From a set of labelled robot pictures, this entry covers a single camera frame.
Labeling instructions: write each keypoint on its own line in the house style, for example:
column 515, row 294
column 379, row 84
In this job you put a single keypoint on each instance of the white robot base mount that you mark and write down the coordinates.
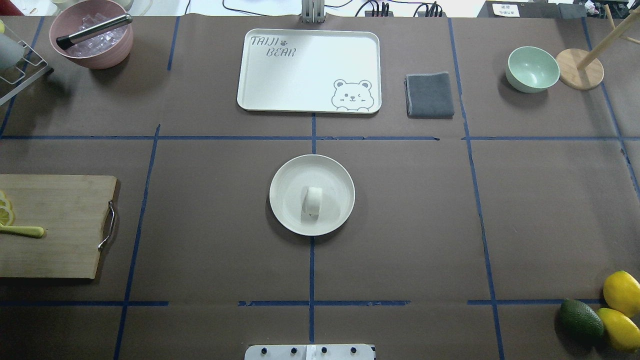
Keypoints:
column 346, row 351

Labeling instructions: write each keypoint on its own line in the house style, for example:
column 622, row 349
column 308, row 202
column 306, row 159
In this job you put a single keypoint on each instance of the mint green bowl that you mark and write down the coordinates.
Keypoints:
column 531, row 69

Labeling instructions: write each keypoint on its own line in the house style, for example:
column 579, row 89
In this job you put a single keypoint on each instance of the wooden cutting board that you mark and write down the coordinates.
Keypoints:
column 72, row 210

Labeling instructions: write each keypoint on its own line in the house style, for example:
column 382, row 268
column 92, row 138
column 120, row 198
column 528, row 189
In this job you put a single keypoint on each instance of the beige round plate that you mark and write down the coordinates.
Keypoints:
column 288, row 188

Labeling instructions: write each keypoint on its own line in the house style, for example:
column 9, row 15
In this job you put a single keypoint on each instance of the lemon slice near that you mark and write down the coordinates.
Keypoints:
column 7, row 216

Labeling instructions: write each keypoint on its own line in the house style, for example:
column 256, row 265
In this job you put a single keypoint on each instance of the yellow-green plastic knife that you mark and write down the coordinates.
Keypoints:
column 25, row 231

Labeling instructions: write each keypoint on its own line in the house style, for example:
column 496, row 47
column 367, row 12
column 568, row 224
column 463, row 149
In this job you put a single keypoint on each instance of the whole lemon upper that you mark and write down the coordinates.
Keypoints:
column 621, row 292

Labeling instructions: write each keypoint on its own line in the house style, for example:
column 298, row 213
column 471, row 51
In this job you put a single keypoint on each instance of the pink bowl with ice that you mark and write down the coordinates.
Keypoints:
column 70, row 20

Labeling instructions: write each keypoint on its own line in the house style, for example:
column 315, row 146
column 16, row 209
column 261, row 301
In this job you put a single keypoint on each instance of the black steel ice tongs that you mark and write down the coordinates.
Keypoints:
column 67, row 41

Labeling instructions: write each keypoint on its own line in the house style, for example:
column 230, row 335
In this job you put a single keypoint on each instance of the lemon slice far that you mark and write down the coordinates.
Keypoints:
column 2, row 196

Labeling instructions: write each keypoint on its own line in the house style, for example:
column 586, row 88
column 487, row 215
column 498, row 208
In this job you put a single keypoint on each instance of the white wire rack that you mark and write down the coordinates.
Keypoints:
column 29, row 69

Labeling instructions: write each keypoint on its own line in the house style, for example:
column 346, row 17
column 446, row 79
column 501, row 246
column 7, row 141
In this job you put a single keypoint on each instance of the grey camera post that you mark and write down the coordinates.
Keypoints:
column 313, row 11

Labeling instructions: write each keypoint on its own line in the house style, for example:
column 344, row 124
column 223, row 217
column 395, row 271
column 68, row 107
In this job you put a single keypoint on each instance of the wooden mug stand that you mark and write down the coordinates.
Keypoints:
column 581, row 69

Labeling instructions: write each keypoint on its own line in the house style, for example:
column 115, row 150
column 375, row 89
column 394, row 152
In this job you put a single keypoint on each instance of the lemon slice middle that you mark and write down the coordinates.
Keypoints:
column 8, row 207

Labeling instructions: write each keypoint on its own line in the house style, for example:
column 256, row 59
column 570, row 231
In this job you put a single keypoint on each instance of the black power strips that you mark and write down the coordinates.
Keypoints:
column 401, row 9

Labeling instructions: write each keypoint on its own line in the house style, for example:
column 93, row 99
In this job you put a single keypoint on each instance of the lemon slice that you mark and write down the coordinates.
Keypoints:
column 8, row 207
column 2, row 196
column 7, row 216

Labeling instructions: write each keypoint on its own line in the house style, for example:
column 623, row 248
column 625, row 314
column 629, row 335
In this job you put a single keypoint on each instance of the whole lemon lower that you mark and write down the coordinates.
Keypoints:
column 622, row 333

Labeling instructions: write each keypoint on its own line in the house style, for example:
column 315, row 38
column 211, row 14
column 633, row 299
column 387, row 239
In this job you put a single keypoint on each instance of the whole lemon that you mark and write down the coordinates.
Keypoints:
column 621, row 292
column 622, row 333

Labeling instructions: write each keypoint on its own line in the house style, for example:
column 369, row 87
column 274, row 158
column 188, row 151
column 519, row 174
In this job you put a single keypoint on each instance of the white steamed bun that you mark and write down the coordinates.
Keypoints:
column 312, row 201

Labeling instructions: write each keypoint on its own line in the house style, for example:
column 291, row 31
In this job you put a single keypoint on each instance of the light blue cup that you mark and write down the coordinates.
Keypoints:
column 11, row 52

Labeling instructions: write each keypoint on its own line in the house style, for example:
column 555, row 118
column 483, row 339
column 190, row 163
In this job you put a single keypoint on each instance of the grey folded cloth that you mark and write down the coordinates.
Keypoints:
column 428, row 95

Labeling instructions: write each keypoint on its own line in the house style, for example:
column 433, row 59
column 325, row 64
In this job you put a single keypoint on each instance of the white bear tray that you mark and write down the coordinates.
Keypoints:
column 312, row 71

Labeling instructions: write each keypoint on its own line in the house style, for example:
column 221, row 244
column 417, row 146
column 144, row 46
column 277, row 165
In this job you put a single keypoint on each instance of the black box with label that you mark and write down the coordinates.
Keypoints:
column 531, row 9

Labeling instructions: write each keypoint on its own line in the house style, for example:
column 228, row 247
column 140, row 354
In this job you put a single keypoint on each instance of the green avocado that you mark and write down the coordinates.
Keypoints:
column 581, row 322

